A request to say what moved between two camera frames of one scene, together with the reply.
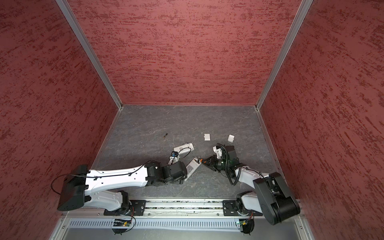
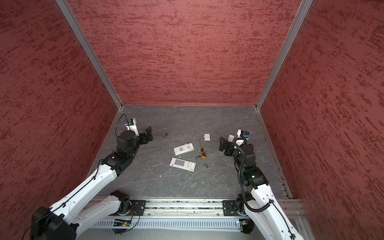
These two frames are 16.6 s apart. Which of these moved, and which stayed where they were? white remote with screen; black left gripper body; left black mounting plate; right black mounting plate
Moved: white remote with screen; black left gripper body
Stayed: right black mounting plate; left black mounting plate
